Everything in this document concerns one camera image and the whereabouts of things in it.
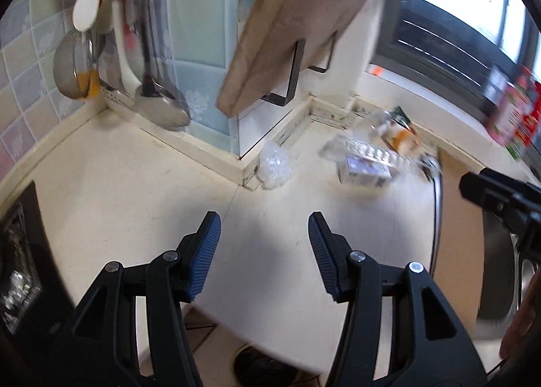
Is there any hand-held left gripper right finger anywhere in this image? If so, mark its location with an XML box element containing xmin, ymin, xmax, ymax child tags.
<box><xmin>308</xmin><ymin>212</ymin><xmax>487</xmax><ymax>387</ymax></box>

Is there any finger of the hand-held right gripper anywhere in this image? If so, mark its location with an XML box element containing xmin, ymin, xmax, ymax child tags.
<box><xmin>459</xmin><ymin>171</ymin><xmax>541</xmax><ymax>227</ymax></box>

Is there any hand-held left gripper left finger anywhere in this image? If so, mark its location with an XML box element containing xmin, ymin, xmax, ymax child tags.
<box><xmin>51</xmin><ymin>211</ymin><xmax>222</xmax><ymax>387</ymax></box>

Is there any green brown milk carton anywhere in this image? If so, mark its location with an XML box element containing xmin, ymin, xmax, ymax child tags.
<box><xmin>386</xmin><ymin>105</ymin><xmax>413</xmax><ymax>126</ymax></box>

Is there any clear plastic egg tray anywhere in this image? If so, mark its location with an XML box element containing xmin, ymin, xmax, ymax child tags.
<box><xmin>319</xmin><ymin>110</ymin><xmax>413</xmax><ymax>170</ymax></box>

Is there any black trash bin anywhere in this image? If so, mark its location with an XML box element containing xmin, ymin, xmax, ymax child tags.
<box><xmin>232</xmin><ymin>347</ymin><xmax>322</xmax><ymax>387</ymax></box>

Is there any person's right hand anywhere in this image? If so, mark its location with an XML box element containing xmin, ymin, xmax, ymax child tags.
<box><xmin>499</xmin><ymin>281</ymin><xmax>541</xmax><ymax>371</ymax></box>

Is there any brown cardboard sheet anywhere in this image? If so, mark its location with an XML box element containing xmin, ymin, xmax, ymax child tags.
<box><xmin>431</xmin><ymin>146</ymin><xmax>487</xmax><ymax>320</ymax></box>

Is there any stainless steel sink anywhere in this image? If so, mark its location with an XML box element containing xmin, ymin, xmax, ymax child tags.
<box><xmin>477</xmin><ymin>210</ymin><xmax>541</xmax><ymax>320</ymax></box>

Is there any red spray bottle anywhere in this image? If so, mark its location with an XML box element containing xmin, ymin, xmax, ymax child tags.
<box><xmin>486</xmin><ymin>66</ymin><xmax>541</xmax><ymax>160</ymax></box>

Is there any white paper box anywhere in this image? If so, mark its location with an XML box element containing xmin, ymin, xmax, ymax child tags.
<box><xmin>338</xmin><ymin>154</ymin><xmax>393</xmax><ymax>188</ymax></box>

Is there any crumpled clear plastic bag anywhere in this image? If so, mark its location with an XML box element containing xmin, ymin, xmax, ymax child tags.
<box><xmin>258</xmin><ymin>140</ymin><xmax>294</xmax><ymax>190</ymax></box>

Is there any steel ladle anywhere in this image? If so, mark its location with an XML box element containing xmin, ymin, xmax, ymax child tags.
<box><xmin>129</xmin><ymin>0</ymin><xmax>192</xmax><ymax>131</ymax></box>

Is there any black gas stove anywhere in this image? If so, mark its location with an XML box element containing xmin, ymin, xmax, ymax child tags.
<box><xmin>0</xmin><ymin>180</ymin><xmax>77</xmax><ymax>354</ymax></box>

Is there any black cutting board holder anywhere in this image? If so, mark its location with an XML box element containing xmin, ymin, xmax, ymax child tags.
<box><xmin>260</xmin><ymin>30</ymin><xmax>339</xmax><ymax>106</ymax></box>

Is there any steel mesh strainer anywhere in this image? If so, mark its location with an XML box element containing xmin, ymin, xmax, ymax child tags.
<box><xmin>53</xmin><ymin>30</ymin><xmax>102</xmax><ymax>100</ymax></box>

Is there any wooden cutting board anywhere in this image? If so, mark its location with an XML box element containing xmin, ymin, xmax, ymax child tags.
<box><xmin>215</xmin><ymin>0</ymin><xmax>383</xmax><ymax>117</ymax></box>

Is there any dark window frame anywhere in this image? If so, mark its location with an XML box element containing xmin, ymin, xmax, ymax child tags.
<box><xmin>372</xmin><ymin>0</ymin><xmax>541</xmax><ymax>117</ymax></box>

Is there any white-handled slotted spatula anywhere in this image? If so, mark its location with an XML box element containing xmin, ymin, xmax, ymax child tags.
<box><xmin>99</xmin><ymin>0</ymin><xmax>142</xmax><ymax>106</ymax></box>

